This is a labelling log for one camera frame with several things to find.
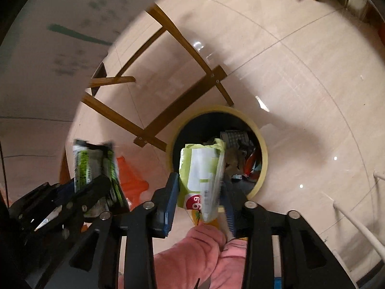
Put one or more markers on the red snack packet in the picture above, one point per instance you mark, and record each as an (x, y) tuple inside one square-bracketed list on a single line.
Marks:
[(250, 164)]

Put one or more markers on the orange plastic stool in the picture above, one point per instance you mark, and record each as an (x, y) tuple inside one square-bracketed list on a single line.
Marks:
[(132, 180)]

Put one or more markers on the blue face mask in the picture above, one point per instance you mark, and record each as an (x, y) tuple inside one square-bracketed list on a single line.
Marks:
[(257, 165)]

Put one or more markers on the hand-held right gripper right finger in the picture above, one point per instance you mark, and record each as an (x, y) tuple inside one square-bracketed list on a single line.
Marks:
[(229, 209)]

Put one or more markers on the brown wrapper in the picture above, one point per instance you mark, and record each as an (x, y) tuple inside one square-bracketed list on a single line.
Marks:
[(232, 158)]

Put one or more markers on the checked paper cup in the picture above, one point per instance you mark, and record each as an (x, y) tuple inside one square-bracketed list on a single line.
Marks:
[(232, 138)]

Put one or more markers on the yellow-rimmed black trash bin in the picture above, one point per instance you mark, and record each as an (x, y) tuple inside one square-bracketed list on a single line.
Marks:
[(198, 123)]

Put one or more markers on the wooden table frame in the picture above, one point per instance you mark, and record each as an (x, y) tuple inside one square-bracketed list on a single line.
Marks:
[(186, 96)]

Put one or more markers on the yellow embroidered slipper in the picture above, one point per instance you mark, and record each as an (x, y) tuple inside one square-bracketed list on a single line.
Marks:
[(210, 223)]

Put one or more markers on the white metal rack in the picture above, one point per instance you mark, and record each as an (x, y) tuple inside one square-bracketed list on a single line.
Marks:
[(346, 214)]

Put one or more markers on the person's leg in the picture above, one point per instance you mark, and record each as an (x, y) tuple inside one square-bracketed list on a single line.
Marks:
[(186, 256), (231, 265)]

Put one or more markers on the person's right leg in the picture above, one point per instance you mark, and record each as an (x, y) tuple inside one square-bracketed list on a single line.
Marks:
[(231, 265)]

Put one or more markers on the yellow-green wipes packet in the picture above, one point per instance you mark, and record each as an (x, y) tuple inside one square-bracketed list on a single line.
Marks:
[(201, 168)]

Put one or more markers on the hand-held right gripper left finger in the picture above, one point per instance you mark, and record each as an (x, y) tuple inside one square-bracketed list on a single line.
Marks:
[(170, 204)]

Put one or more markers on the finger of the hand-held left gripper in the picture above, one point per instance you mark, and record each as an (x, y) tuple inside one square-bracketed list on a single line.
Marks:
[(93, 190), (64, 190)]

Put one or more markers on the person's left leg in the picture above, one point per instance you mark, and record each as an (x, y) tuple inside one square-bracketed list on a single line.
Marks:
[(186, 256)]

